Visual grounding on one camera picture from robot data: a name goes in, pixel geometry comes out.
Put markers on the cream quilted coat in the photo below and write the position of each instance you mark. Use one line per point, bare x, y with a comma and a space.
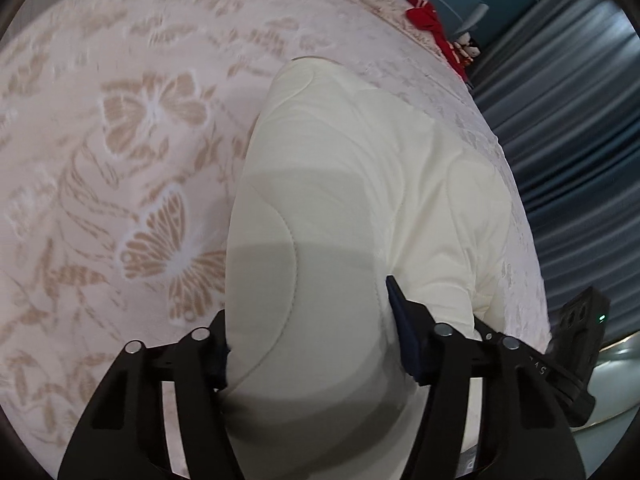
325, 185

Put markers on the grey curtain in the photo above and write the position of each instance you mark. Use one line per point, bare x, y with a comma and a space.
565, 135

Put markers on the pink floral bedspread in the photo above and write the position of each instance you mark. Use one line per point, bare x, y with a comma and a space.
100, 185

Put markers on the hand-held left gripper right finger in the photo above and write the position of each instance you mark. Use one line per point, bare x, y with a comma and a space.
400, 320

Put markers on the red cloth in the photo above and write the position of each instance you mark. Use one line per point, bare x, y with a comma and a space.
430, 20

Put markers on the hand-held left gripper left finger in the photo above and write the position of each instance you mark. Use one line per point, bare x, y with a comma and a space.
218, 365

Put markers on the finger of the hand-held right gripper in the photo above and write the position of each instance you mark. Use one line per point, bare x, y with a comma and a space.
537, 362

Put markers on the small white plush toy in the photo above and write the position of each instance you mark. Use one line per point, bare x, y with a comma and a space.
467, 47

